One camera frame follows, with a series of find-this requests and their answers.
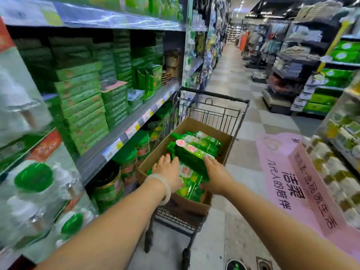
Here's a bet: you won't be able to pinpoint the person's left hand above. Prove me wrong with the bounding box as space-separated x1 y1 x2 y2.
152 154 184 194

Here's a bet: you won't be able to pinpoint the person's right hand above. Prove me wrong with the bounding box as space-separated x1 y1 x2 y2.
199 156 237 196

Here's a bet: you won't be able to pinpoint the pink-label green pouch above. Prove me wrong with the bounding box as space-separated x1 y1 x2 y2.
167 139 216 181

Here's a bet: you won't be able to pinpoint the person's left forearm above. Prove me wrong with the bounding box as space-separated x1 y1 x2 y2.
34 177 169 270

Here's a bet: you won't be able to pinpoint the person's right forearm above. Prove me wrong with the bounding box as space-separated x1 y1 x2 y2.
222 180 360 270

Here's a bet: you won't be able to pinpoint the pile of green pouches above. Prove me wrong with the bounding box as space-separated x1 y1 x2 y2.
146 130 223 203

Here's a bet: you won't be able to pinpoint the round green tin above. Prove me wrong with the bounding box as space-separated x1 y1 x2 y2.
91 165 125 215
131 130 151 164
112 147 139 185

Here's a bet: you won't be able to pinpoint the brown cardboard box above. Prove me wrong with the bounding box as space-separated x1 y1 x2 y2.
137 117 234 217

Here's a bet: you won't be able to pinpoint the white jade bangle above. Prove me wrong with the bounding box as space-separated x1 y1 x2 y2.
145 174 172 206

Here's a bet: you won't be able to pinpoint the row of shelf price tags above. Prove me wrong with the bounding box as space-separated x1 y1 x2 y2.
102 86 178 162

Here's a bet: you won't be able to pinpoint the grey metal store shelf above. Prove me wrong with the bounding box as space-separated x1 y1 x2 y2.
0 0 209 194

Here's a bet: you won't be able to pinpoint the pink display stand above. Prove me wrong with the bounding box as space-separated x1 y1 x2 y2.
255 133 360 263

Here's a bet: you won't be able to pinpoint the round black floor sticker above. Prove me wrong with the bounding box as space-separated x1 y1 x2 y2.
225 258 248 270

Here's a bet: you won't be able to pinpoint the brown round coil boxes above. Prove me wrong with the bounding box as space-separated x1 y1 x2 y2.
162 49 181 86

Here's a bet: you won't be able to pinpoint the stacks of flat green boxes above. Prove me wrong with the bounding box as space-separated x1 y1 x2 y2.
14 29 165 156

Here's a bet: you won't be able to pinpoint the metal floor drain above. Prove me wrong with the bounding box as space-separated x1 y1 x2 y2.
256 257 274 270

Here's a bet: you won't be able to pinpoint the stacks of tissue rolls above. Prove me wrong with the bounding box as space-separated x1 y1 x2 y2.
302 134 360 231

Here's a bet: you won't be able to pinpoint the clear packs with green lids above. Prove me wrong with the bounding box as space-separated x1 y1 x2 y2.
0 129 99 263

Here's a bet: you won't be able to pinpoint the row of hanging goods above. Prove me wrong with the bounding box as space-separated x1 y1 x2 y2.
194 0 232 90

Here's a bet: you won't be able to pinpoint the shelf of folded towels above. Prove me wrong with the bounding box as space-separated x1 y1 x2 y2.
261 21 339 116

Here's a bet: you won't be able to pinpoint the clear white wrapped packs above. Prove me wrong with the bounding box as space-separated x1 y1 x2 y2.
0 18 55 146

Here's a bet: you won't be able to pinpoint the shelf of green tissue packs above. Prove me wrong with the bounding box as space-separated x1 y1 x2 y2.
302 39 360 114

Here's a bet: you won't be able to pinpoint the black wire shopping cart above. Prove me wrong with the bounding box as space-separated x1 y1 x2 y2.
144 86 251 270

